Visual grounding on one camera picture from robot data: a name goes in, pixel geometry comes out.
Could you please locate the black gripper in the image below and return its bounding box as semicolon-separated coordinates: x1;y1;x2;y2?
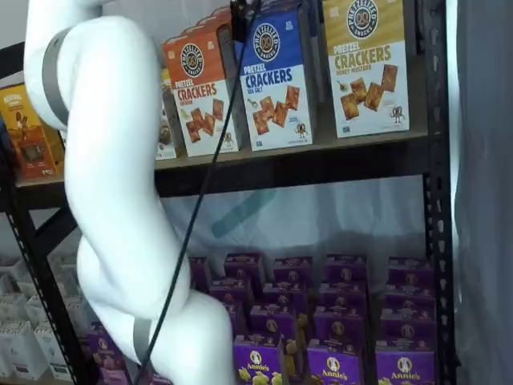
229;0;264;42

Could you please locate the blue sea salt pretzel box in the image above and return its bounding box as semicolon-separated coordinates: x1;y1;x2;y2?
260;0;312;10
233;2;326;153

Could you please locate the orange cheddar pretzel box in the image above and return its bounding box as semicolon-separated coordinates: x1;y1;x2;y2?
194;7;236;31
178;18;236;41
161;27;244;158

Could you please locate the gold honey mustard pretzel box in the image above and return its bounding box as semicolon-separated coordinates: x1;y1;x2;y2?
321;0;411;140

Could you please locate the black metal shelf rack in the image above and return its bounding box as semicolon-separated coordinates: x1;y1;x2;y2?
0;0;460;385

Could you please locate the wooden shelf board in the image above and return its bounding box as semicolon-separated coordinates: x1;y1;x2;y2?
14;130;430;188

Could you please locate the orange snack box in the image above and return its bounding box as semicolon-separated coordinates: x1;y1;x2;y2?
0;83;67;180

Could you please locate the purple Annie's hidden veggies box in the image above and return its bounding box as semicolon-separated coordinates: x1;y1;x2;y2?
223;252;266;282
208;278;254;310
222;302;252;338

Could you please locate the purple Annie's cheddar bunnies box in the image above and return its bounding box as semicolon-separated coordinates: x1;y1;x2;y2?
232;338;309;385
261;282;309;310
248;306;310;348
273;256;314;286

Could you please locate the purple Annie's chocolate bunnies box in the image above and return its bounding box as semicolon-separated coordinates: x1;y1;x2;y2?
313;306;369;351
318;282;369;310
306;347;366;385
323;253;369;286

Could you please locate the purple Annie's box teal label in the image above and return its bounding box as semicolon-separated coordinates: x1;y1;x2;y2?
383;283;437;312
379;307;438;354
375;349;438;385
386;256;435;288

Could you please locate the purple Annie's snack box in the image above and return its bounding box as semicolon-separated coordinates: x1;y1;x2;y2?
91;346;131;385
83;320;121;352

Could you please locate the white backdrop sheet teal logo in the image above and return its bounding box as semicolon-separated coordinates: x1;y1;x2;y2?
158;176;428;265

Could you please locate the white side curtain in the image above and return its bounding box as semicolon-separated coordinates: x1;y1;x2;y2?
445;0;513;385

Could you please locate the white paper carton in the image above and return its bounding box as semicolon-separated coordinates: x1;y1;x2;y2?
0;320;38;376
34;324;69;368
23;294;53;328
47;360;77;382
0;292;27;324

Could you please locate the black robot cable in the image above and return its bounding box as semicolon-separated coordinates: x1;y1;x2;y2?
134;0;261;385

